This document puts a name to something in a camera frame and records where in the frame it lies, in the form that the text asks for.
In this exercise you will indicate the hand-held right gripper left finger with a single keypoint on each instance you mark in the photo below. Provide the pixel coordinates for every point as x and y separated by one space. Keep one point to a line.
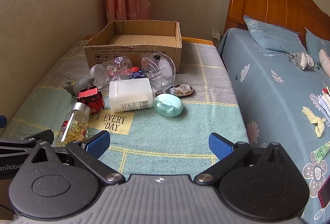
98 143

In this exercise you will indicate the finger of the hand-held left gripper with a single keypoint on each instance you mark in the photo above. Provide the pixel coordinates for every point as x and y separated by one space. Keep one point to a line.
28 139
2 121

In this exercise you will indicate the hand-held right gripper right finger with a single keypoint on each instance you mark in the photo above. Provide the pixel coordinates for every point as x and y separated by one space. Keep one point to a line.
219 147

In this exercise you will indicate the capsule bottle with silver cap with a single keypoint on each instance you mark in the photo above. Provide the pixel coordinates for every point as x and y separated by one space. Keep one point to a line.
73 126

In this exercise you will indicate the red toy robot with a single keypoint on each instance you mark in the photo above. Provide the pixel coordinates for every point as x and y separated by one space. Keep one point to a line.
90 98

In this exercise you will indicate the clear correction tape dispenser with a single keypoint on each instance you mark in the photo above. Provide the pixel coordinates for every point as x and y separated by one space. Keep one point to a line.
181 89

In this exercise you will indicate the clear round plastic jar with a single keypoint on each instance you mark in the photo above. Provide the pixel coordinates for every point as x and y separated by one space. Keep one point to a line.
108 71

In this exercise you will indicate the cardboard box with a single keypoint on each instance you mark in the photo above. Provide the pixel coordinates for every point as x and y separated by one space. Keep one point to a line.
134 51

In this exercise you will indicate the white plastic bottle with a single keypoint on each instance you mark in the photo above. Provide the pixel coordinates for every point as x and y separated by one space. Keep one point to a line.
130 95

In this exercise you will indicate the grey toy animal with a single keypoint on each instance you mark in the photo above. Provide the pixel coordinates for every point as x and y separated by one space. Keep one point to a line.
80 83

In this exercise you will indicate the mint green oval case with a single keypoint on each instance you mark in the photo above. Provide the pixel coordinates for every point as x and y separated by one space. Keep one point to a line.
168 105

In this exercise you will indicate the wooden bed blue sheet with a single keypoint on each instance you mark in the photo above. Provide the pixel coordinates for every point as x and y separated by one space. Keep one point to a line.
270 100

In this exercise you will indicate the blue dotted toy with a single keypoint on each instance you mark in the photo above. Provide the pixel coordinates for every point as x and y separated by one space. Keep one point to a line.
138 74

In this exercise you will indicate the clear container with black cap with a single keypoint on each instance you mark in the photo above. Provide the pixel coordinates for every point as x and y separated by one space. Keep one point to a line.
158 71

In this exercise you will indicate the pale yellow gloves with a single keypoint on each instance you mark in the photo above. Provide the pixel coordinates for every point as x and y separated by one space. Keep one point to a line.
313 117

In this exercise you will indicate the green tube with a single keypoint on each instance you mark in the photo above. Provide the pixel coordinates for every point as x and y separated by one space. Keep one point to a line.
322 151

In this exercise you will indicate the wooden table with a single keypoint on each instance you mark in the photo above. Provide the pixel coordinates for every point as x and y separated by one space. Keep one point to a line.
196 40

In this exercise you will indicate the red phone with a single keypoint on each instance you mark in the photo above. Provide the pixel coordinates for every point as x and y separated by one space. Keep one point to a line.
325 194

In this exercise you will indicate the crumpled grey cloth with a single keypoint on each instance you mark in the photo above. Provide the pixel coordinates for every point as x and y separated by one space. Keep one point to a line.
304 61

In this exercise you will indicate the blue printed pillow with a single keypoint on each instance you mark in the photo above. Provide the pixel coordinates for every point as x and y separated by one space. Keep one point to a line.
275 35

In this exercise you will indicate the pink pillow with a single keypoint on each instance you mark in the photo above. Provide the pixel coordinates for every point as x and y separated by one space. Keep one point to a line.
325 62

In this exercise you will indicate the wooden headboard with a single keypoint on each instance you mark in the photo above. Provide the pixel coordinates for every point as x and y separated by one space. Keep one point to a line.
273 4

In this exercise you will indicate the white wall socket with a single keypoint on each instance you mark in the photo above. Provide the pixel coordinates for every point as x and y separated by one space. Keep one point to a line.
216 33

